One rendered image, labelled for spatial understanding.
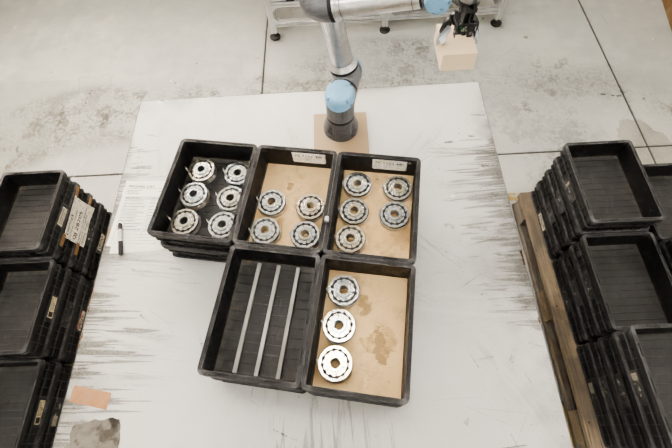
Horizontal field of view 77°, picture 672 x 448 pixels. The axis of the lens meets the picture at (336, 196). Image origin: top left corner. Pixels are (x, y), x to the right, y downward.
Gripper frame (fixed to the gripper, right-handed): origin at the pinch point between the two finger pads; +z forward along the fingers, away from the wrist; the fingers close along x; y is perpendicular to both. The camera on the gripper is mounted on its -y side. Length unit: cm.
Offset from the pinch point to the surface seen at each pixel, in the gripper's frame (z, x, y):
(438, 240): 40, -8, 60
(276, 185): 27, -68, 40
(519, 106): 110, 74, -60
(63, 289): 74, -173, 62
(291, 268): 27, -62, 73
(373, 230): 27, -33, 60
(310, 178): 27, -55, 38
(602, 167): 61, 77, 19
